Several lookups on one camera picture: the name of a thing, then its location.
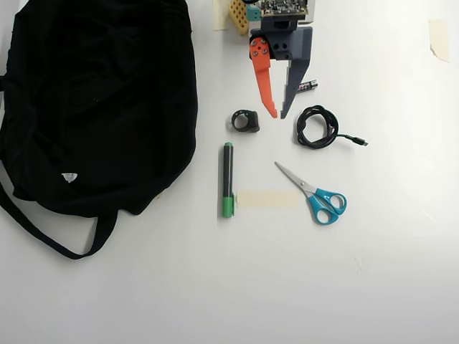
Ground long beige masking tape strip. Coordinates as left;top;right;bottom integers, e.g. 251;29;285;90
236;189;301;211

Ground black ring strap gadget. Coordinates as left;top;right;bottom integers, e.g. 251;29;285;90
229;108;261;135

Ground bare camera circuit board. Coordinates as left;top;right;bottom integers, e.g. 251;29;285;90
259;0;310;19

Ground green capped black marker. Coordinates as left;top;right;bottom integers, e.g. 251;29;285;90
221;141;236;219

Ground torn beige masking tape strip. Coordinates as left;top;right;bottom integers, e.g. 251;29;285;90
428;19;450;63

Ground black AA battery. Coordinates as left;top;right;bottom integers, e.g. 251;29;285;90
296;79;320;94

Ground slate blue gripper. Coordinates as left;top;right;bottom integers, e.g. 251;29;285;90
249;16;314;120

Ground black fabric bag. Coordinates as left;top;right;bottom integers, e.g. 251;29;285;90
0;0;199;261

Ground blue handled scissors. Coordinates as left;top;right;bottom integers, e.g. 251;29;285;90
274;161;349;226

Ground short beige masking tape strip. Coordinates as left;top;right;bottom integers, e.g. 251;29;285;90
212;0;231;32

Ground coiled black USB cable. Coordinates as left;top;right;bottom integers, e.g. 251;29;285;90
295;104;370;149

